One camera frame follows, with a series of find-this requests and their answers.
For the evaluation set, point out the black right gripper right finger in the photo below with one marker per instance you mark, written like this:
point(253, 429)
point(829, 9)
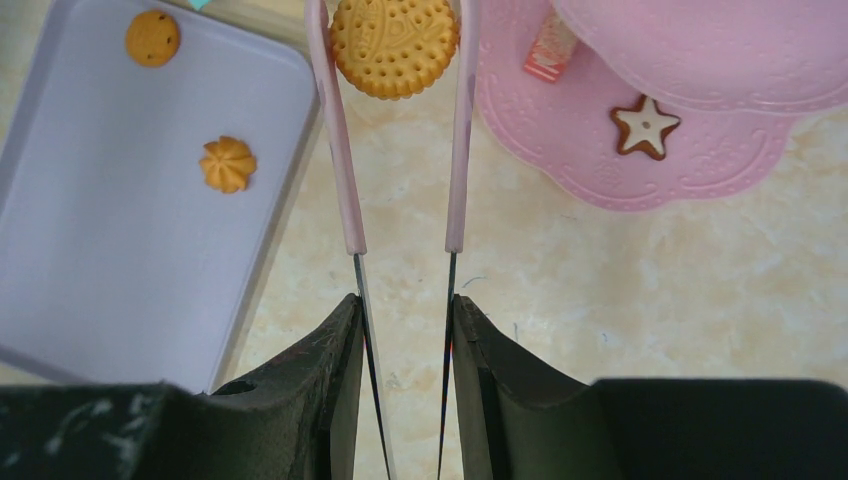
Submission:
point(520, 418)

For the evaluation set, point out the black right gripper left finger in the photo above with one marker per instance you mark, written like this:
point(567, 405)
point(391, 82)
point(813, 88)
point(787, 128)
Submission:
point(293, 417)

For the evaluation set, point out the orange swirl cookie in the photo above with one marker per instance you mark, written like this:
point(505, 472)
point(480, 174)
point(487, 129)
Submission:
point(227, 164)

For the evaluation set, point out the star-shaped iced cookie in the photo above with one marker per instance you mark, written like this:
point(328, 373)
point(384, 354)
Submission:
point(643, 128)

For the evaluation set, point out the pink food tongs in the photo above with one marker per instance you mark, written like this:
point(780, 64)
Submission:
point(317, 22)

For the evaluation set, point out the red striped cake piece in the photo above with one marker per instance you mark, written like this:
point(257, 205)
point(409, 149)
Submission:
point(551, 50)

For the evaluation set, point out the orange waffle round cookie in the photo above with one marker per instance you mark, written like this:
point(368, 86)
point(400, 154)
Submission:
point(393, 49)

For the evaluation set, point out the pink three-tier cake stand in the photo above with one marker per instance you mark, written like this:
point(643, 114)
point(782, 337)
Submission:
point(739, 74)

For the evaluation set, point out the small orange round cookie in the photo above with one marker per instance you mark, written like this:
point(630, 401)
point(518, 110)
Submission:
point(152, 38)

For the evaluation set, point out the teal cloth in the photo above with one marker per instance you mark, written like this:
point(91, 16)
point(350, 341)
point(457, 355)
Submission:
point(198, 4)

